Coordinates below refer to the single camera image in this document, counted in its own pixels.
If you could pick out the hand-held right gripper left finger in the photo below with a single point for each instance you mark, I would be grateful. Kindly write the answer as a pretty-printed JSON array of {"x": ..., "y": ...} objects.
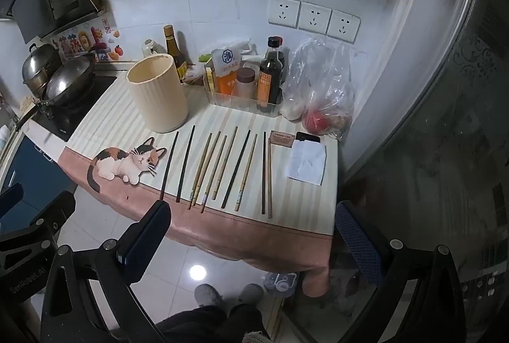
[{"x": 149, "y": 228}]

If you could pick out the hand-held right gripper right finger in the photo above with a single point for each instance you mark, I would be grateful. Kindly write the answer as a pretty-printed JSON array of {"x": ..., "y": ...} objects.
[{"x": 358, "y": 243}]

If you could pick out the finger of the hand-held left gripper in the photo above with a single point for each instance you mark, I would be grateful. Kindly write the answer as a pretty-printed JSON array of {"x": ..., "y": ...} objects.
[
  {"x": 53, "y": 210},
  {"x": 10, "y": 200}
]

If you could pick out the set of chopsticks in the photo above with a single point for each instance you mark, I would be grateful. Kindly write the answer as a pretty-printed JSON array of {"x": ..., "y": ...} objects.
[{"x": 222, "y": 168}]

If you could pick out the beige ribbed utensil holder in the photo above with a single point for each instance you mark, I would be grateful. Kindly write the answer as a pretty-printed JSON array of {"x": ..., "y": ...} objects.
[{"x": 159, "y": 96}]

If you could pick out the blue cabinet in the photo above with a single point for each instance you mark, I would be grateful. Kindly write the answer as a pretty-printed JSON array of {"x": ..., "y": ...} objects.
[{"x": 32, "y": 176}]

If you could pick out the striped cat print tablecloth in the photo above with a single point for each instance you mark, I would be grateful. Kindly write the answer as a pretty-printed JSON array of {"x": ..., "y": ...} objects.
[{"x": 286, "y": 204}]

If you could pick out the grey slipper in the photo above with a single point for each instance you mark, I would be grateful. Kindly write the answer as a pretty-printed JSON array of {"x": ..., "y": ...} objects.
[
  {"x": 250, "y": 292},
  {"x": 207, "y": 295}
]

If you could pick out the black induction cooktop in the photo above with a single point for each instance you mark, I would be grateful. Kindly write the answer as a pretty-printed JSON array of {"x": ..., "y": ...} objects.
[{"x": 79, "y": 104}]

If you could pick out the person's dark trousers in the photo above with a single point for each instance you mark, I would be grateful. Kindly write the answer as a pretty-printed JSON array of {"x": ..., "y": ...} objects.
[{"x": 214, "y": 325}]

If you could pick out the black phone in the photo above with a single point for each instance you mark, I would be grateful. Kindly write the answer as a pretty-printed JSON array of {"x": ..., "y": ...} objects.
[{"x": 308, "y": 137}]

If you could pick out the steel wok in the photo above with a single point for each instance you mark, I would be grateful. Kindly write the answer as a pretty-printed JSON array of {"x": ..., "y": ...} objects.
[{"x": 67, "y": 82}]

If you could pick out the red tomato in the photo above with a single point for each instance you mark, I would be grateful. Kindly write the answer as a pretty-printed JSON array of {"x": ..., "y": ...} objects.
[{"x": 317, "y": 121}]

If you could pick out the brown card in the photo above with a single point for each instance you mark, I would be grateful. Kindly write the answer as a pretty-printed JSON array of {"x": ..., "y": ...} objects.
[{"x": 281, "y": 138}]

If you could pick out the steel pot with lid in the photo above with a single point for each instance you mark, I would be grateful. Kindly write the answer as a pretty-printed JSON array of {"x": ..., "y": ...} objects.
[{"x": 37, "y": 63}]

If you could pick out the clear plastic organizer tray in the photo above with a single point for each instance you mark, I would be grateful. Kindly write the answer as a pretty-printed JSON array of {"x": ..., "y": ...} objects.
[{"x": 238, "y": 102}]

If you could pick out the yellow box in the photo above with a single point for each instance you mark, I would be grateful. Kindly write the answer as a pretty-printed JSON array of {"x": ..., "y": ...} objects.
[{"x": 208, "y": 78}]

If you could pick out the clear plastic bag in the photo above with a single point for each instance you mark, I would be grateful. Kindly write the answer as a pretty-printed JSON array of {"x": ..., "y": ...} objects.
[{"x": 318, "y": 76}]

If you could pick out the jar with brown lid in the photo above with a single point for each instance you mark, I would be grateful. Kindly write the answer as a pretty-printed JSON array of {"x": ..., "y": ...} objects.
[{"x": 245, "y": 82}]

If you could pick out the orange seasoning packet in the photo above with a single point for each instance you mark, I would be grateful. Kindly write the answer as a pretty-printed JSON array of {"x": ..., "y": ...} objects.
[{"x": 226, "y": 69}]

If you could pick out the green vegetable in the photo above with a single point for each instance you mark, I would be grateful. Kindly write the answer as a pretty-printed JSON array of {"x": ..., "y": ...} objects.
[{"x": 204, "y": 57}]

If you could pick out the clear oil dispenser bottle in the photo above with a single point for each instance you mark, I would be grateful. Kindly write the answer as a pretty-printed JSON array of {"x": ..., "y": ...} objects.
[{"x": 149, "y": 47}]

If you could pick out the dark sauce bottle brown cap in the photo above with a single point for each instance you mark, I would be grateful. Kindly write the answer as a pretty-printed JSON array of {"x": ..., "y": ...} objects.
[{"x": 173, "y": 47}]

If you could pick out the dark soy sauce bottle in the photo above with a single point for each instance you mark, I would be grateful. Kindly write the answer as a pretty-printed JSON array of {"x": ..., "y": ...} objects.
[{"x": 269, "y": 80}]

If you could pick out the range hood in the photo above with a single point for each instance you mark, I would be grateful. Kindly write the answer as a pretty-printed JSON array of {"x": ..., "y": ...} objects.
[{"x": 39, "y": 5}]

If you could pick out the colourful wall stickers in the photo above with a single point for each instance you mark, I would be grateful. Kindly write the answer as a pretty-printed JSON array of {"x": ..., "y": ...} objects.
[{"x": 85, "y": 41}]

